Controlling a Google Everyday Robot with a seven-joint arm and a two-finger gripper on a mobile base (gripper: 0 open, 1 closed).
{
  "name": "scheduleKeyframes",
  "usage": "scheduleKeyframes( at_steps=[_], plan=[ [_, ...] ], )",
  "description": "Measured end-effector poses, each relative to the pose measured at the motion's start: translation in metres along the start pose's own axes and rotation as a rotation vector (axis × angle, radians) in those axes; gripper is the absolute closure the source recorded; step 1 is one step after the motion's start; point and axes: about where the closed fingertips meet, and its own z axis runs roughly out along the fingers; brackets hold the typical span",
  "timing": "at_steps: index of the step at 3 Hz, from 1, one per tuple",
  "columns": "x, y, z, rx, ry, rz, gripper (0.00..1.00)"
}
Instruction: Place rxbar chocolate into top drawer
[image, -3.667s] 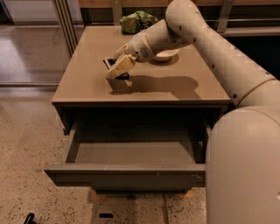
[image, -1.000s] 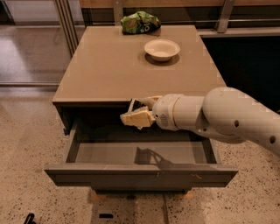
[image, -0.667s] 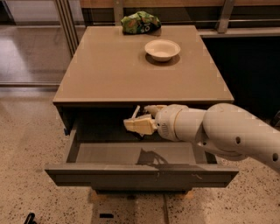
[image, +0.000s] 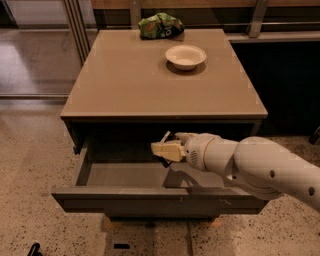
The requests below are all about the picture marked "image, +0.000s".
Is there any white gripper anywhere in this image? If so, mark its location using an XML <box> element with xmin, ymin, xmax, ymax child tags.
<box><xmin>151</xmin><ymin>132</ymin><xmax>219</xmax><ymax>171</ymax></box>

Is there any black rxbar chocolate bar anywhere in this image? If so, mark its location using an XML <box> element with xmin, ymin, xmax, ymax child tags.
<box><xmin>157</xmin><ymin>131</ymin><xmax>173</xmax><ymax>168</ymax></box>

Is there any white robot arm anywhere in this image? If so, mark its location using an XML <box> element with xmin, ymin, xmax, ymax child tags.
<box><xmin>151</xmin><ymin>132</ymin><xmax>320</xmax><ymax>211</ymax></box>

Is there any open grey top drawer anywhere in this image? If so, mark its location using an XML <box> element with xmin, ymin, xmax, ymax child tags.
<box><xmin>51</xmin><ymin>138</ymin><xmax>266</xmax><ymax>220</ymax></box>

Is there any grey drawer cabinet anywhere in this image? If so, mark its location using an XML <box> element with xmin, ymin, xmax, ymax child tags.
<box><xmin>59</xmin><ymin>28</ymin><xmax>269</xmax><ymax>155</ymax></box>

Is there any white bowl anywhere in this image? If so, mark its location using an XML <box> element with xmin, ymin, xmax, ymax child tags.
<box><xmin>165</xmin><ymin>45</ymin><xmax>207</xmax><ymax>71</ymax></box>

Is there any green chip bag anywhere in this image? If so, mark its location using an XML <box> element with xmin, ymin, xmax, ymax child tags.
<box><xmin>138</xmin><ymin>13</ymin><xmax>184</xmax><ymax>39</ymax></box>

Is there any black object on floor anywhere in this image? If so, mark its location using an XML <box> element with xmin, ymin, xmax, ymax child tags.
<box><xmin>27</xmin><ymin>242</ymin><xmax>43</xmax><ymax>256</ymax></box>

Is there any metal railing frame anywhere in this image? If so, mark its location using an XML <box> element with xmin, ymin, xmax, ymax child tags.
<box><xmin>61</xmin><ymin>0</ymin><xmax>320</xmax><ymax>62</ymax></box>

